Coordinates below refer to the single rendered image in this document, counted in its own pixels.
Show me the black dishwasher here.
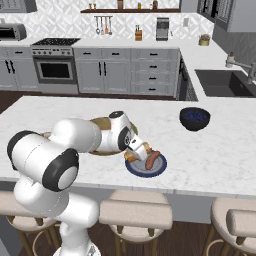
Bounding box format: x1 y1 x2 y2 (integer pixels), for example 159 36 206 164
175 57 200 102

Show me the dark wooden wall shelf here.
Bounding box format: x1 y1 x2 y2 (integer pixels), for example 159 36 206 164
80 8 182 15

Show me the brown bun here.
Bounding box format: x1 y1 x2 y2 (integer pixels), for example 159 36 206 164
123 142 153 164

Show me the grey wall cupboard run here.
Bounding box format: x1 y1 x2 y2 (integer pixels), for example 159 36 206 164
179 0 256 33

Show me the small grey base cupboard run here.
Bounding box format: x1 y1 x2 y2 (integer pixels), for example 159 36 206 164
0 45 35 92

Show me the silver coffee machine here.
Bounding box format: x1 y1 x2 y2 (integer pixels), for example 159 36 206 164
155 16 171 42

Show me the red-brown sausage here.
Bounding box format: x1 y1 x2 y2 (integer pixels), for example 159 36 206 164
144 150 162 171

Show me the black bowl of blueberries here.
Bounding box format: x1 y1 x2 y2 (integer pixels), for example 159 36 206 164
179 106 212 132

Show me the dark sink basin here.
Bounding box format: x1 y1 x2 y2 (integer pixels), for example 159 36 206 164
194 68 256 99

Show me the wooden knife block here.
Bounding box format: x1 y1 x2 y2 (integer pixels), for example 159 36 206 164
134 24 144 42

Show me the beige bar stool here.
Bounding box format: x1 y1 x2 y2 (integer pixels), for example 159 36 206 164
202 196 256 256
0 190 62 256
98 189 174 256

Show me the silver toaster oven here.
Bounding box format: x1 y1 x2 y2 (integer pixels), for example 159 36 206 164
0 22 28 42

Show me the rail with hanging utensils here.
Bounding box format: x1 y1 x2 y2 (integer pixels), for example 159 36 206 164
93 14 114 36

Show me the wooden bowl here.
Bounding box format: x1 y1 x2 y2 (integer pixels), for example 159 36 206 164
79 116 139 157

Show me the small grey wall cupboard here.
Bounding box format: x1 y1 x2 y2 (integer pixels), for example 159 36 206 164
0 0 38 14

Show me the blue plate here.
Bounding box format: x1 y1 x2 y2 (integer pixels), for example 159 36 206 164
124 151 168 179

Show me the black hob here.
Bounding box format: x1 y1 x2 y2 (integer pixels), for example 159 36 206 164
31 37 82 47

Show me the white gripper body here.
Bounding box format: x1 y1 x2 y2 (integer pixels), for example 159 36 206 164
128 134 150 163

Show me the silver tap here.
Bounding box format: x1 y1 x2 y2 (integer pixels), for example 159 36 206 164
225 51 256 85

